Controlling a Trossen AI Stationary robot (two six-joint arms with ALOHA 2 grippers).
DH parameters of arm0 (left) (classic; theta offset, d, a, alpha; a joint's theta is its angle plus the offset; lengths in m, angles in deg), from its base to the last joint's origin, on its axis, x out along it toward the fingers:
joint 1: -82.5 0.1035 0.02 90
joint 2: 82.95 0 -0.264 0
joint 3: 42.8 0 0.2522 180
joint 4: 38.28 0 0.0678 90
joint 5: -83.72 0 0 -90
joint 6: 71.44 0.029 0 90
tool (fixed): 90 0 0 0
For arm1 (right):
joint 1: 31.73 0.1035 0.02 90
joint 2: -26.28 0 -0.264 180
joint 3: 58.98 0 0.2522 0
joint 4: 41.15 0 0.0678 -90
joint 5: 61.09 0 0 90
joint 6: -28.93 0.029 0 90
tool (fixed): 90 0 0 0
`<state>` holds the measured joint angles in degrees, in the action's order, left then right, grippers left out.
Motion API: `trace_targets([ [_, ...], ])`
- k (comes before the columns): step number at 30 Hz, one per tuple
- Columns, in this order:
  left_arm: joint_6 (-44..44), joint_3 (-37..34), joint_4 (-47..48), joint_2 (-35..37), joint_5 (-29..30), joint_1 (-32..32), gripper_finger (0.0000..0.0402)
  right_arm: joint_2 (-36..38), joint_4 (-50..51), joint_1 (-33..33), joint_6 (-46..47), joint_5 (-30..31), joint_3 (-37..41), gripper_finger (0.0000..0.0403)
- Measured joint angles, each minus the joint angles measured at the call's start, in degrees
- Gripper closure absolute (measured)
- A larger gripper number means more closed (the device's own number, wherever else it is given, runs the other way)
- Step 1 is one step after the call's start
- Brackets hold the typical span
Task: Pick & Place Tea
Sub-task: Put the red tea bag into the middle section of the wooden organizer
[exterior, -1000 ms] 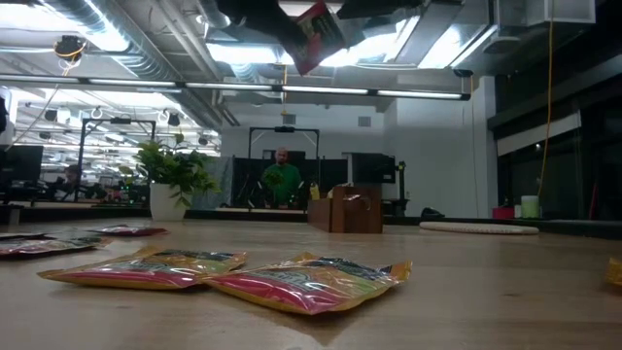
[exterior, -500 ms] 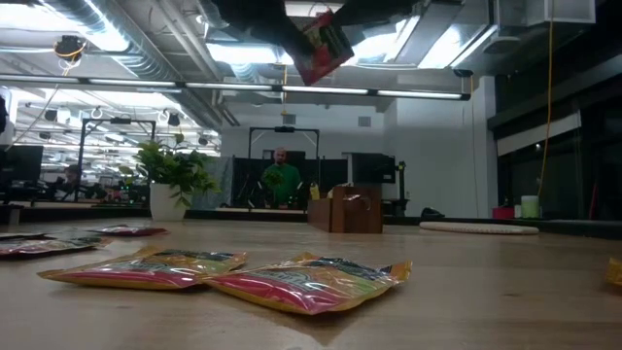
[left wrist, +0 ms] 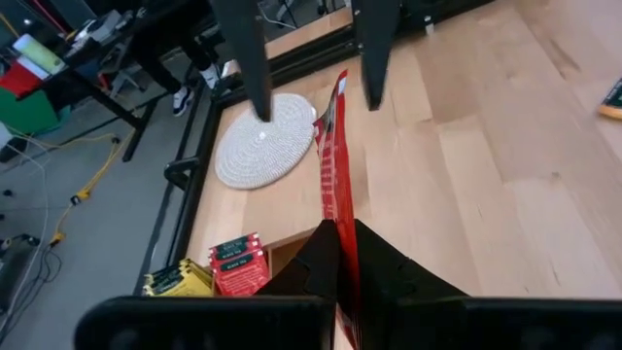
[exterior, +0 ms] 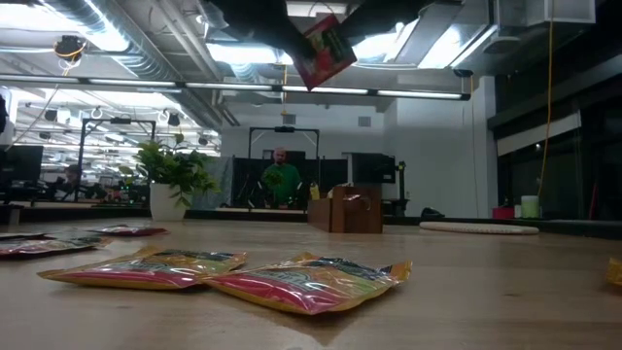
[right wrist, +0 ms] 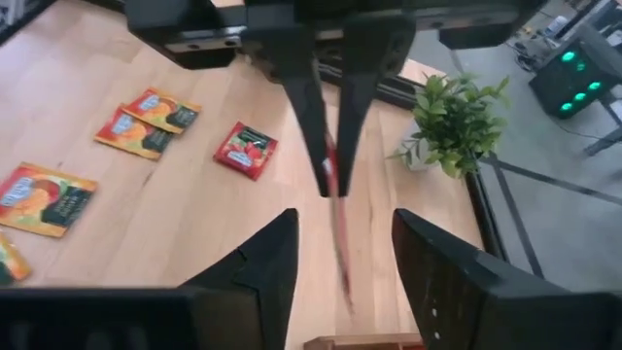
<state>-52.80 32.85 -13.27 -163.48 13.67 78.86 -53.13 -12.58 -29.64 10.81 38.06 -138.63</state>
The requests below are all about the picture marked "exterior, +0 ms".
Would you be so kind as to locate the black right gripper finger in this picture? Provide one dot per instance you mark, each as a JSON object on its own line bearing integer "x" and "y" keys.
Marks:
{"x": 367, "y": 22}

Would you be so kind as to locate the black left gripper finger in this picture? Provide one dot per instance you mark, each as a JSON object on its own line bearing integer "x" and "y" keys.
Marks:
{"x": 296, "y": 41}

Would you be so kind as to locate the brown wooden tea organizer box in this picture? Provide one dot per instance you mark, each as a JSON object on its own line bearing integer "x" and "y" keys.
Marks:
{"x": 355, "y": 216}

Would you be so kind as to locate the long ceiling light strip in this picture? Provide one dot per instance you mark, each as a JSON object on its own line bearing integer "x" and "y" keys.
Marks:
{"x": 131, "y": 83}

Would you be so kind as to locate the small dark green plant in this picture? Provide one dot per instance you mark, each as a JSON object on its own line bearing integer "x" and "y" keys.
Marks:
{"x": 272, "y": 180}

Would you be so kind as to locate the person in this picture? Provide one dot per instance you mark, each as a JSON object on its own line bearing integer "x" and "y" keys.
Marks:
{"x": 286, "y": 182}
{"x": 73, "y": 176}

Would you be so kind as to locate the black partition panel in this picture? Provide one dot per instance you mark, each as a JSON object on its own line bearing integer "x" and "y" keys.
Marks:
{"x": 243, "y": 180}

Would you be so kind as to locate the black floor stand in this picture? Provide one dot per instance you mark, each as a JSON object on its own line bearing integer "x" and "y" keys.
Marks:
{"x": 401, "y": 187}

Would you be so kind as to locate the green plant in white pot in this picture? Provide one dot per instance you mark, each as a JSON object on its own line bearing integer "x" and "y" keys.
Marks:
{"x": 167, "y": 201}

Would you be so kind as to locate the red container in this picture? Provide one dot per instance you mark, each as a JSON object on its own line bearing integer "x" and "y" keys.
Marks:
{"x": 503, "y": 212}

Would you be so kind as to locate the pale green cup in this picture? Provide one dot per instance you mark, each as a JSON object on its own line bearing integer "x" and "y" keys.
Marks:
{"x": 530, "y": 206}

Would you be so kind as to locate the red stick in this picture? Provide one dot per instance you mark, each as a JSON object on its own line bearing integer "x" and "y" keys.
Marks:
{"x": 593, "y": 199}

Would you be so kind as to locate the black computer monitor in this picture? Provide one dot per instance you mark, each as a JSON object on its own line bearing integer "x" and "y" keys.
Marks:
{"x": 22, "y": 165}

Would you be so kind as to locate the black gantry frame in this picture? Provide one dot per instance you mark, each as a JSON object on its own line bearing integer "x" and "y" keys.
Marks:
{"x": 284, "y": 129}

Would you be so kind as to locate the black wall screen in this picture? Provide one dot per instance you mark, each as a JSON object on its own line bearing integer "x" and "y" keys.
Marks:
{"x": 373, "y": 167}

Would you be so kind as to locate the black robot station frame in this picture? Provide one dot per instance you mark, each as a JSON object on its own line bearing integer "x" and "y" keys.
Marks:
{"x": 120, "y": 121}

